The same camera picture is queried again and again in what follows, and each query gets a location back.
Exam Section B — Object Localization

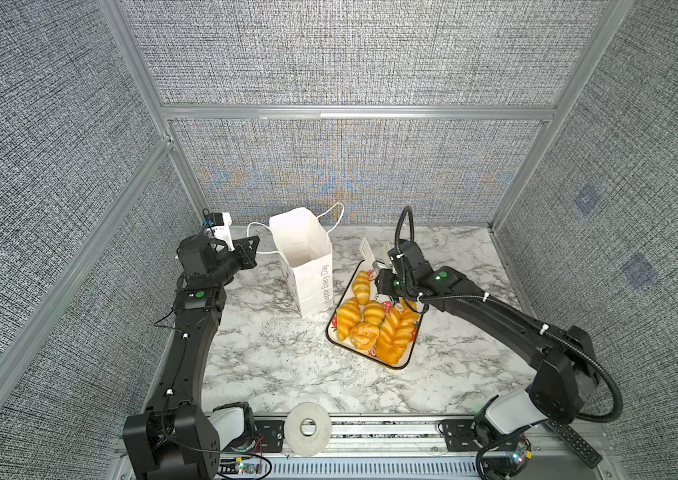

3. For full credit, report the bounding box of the small croissant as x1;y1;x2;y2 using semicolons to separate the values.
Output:
363;301;386;326

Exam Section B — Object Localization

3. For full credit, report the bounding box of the white paper gift bag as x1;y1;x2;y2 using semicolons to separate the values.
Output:
246;202;345;318

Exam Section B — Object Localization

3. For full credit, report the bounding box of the round bun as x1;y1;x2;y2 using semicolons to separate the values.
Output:
349;322;380;351

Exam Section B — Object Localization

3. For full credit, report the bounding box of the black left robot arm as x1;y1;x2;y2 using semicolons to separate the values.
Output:
122;233;259;479

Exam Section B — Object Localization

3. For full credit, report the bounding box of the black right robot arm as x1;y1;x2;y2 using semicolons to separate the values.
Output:
375;206;624;449

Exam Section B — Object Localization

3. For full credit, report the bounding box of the white rectangular black-rimmed tray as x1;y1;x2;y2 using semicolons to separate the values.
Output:
325;261;424;370

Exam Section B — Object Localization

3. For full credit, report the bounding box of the white tape roll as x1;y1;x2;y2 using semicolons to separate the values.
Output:
284;402;332;457

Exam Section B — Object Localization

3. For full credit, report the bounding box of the small green circuit board left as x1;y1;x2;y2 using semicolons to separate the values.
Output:
218;457;261;476

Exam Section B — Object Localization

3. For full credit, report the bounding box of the small circuit board right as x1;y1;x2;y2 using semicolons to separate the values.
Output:
498;438;533;477

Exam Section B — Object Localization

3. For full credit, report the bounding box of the black tv remote control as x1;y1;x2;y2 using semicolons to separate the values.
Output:
545;419;603;469

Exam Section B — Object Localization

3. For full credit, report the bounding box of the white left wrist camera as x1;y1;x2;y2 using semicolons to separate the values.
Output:
202;209;235;251

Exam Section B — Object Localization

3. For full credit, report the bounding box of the aluminium front rail frame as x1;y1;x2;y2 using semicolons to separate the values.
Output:
104;413;628;480

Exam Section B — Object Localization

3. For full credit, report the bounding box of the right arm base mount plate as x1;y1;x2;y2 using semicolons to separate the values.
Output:
437;417;530;458

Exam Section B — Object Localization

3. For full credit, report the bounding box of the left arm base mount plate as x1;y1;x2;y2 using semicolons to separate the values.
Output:
224;418;285;453

